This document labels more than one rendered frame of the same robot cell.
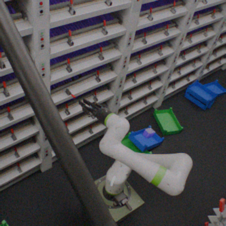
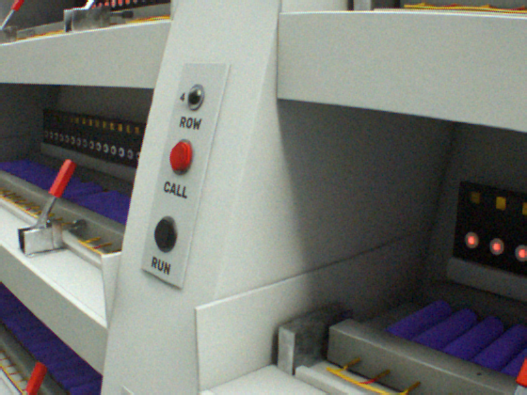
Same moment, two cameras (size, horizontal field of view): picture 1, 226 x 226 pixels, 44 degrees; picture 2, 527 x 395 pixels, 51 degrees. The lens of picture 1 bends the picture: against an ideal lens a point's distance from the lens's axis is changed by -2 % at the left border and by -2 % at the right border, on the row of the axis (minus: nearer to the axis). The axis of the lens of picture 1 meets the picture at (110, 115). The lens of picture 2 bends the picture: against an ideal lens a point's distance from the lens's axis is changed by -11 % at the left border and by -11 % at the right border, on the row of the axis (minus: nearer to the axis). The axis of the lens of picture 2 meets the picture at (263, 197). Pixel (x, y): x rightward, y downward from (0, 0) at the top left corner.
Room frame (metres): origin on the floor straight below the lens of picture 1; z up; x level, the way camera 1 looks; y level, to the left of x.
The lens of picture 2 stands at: (1.88, -0.36, 0.87)
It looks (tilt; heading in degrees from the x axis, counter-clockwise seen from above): 3 degrees down; 94
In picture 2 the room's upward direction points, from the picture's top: 12 degrees clockwise
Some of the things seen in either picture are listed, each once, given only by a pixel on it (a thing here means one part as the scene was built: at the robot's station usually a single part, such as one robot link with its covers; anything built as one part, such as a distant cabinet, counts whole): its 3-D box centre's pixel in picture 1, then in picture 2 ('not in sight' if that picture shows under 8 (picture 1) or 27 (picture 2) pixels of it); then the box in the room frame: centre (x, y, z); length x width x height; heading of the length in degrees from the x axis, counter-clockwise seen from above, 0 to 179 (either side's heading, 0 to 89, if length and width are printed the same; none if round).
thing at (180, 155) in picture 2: not in sight; (183, 157); (1.81, -0.03, 0.87); 0.02 x 0.01 x 0.02; 138
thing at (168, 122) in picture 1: (167, 120); not in sight; (2.11, -0.59, 0.04); 0.30 x 0.20 x 0.08; 24
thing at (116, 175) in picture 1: (116, 179); not in sight; (1.03, -0.12, 0.48); 0.16 x 0.13 x 0.19; 161
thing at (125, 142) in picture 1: (132, 149); not in sight; (1.65, -0.26, 0.04); 0.30 x 0.20 x 0.08; 48
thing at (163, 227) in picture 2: not in sight; (168, 234); (1.81, -0.03, 0.83); 0.02 x 0.01 x 0.02; 138
